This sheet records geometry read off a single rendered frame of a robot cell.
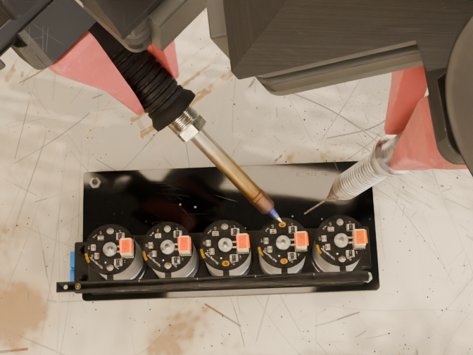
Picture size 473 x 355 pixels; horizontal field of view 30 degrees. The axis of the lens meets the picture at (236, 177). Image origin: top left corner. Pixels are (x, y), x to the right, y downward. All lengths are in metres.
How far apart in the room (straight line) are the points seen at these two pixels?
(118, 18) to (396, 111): 0.10
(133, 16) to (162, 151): 0.25
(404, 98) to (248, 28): 0.13
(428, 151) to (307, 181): 0.25
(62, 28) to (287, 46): 0.18
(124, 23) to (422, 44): 0.11
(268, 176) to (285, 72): 0.30
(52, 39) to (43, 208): 0.19
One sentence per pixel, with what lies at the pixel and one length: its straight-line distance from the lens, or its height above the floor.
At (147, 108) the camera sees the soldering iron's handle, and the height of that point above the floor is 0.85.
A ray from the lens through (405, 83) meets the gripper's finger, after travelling 0.28.
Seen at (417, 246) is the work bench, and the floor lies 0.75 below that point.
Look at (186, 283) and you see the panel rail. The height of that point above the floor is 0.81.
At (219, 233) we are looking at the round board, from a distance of 0.43.
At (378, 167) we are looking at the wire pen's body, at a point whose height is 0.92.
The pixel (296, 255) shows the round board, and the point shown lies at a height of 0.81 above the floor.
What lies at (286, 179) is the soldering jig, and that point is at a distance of 0.49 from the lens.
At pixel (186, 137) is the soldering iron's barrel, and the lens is 0.41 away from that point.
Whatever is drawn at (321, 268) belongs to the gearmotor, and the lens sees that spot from 0.46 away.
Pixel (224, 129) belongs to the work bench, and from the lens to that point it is 0.51.
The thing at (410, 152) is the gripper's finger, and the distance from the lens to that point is 0.27.
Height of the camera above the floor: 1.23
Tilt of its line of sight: 75 degrees down
